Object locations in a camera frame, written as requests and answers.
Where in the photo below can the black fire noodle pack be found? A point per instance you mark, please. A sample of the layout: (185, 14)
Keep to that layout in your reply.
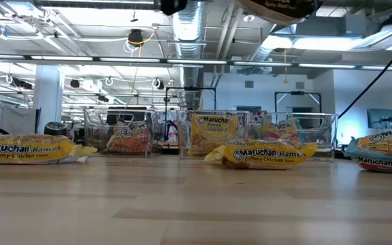
(129, 139)
(277, 10)

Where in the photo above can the yellow creamy chicken ramen pack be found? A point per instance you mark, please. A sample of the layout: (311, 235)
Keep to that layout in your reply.
(22, 149)
(267, 154)
(213, 136)

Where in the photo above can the black ceiling spotlight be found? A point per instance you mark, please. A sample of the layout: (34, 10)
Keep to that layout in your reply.
(135, 36)

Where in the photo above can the long overhead light bar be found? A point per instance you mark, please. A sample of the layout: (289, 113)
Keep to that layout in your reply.
(196, 62)

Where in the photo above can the round ceiling sensor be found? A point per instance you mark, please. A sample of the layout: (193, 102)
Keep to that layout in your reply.
(249, 18)

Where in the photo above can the small black hanging spotlight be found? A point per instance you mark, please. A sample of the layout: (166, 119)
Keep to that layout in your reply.
(75, 83)
(161, 85)

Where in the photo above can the clear plastic bin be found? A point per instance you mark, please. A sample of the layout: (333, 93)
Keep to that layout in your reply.
(184, 143)
(322, 136)
(94, 143)

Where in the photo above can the bright ceiling lamp panel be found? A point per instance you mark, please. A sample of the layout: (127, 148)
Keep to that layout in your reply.
(318, 43)

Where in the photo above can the black round pot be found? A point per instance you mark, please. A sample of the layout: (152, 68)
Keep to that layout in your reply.
(56, 127)

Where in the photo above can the wide silver ventilation duct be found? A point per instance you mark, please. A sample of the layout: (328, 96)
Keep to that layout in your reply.
(189, 37)

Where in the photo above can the slim silver ventilation duct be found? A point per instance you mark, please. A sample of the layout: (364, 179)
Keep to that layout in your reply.
(265, 47)

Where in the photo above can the grey wall vent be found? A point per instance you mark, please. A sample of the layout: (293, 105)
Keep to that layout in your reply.
(299, 85)
(249, 84)

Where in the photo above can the black metal frame stand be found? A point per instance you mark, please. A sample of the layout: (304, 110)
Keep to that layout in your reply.
(298, 92)

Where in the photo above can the grey partition wall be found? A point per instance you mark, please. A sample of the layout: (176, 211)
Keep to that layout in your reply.
(15, 117)

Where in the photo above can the wall monitor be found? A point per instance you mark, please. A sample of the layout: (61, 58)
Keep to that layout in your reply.
(381, 119)

